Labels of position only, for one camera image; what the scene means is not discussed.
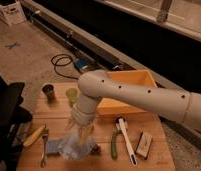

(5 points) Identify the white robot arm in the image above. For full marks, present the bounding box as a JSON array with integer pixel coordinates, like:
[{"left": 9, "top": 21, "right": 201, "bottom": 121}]
[{"left": 71, "top": 70, "right": 201, "bottom": 132}]

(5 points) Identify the black white eraser block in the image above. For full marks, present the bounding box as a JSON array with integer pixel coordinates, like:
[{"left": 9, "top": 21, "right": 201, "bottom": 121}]
[{"left": 135, "top": 132, "right": 152, "bottom": 159}]

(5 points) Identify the white dish brush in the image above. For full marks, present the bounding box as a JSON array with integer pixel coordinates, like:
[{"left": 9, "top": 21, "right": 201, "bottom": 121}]
[{"left": 116, "top": 117, "right": 138, "bottom": 167}]

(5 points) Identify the black cable loop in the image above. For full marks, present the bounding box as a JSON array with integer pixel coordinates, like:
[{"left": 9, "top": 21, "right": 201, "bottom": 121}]
[{"left": 50, "top": 53, "right": 82, "bottom": 81}]

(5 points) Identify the white cardboard box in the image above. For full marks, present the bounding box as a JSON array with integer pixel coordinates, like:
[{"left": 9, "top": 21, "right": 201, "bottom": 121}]
[{"left": 0, "top": 1, "right": 26, "bottom": 26}]

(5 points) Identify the dark grapes toy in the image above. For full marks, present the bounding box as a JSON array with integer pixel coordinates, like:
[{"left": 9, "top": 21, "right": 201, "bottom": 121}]
[{"left": 90, "top": 145, "right": 101, "bottom": 155}]

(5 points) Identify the black chair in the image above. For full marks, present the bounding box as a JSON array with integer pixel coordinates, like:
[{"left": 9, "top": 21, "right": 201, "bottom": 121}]
[{"left": 0, "top": 75, "right": 32, "bottom": 171}]

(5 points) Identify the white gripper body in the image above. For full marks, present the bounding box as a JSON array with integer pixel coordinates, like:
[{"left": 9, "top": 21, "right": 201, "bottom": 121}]
[{"left": 66, "top": 111, "right": 94, "bottom": 145}]

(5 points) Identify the dark brown cup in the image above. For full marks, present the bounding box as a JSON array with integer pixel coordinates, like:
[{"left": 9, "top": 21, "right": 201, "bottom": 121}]
[{"left": 42, "top": 84, "right": 55, "bottom": 100}]

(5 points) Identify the green plastic cup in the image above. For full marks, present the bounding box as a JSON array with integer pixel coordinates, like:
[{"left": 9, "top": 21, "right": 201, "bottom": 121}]
[{"left": 66, "top": 88, "right": 78, "bottom": 103}]

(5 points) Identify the blue sponge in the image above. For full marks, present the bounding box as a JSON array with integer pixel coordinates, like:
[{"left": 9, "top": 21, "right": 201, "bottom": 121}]
[{"left": 46, "top": 140, "right": 60, "bottom": 155}]

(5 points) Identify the yellow plastic bin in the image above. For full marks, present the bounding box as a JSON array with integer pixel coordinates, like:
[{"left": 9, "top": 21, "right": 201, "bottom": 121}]
[{"left": 98, "top": 70, "right": 156, "bottom": 117}]

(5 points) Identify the light blue towel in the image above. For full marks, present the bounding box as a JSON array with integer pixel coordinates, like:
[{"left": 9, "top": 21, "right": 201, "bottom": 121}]
[{"left": 58, "top": 131, "right": 96, "bottom": 160}]

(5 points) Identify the green cucumber toy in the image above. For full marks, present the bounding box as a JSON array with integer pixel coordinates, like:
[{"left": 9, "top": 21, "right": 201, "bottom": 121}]
[{"left": 110, "top": 131, "right": 121, "bottom": 160}]

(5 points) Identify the blue power box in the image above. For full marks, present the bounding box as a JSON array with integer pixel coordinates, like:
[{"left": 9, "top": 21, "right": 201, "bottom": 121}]
[{"left": 74, "top": 59, "right": 90, "bottom": 73}]

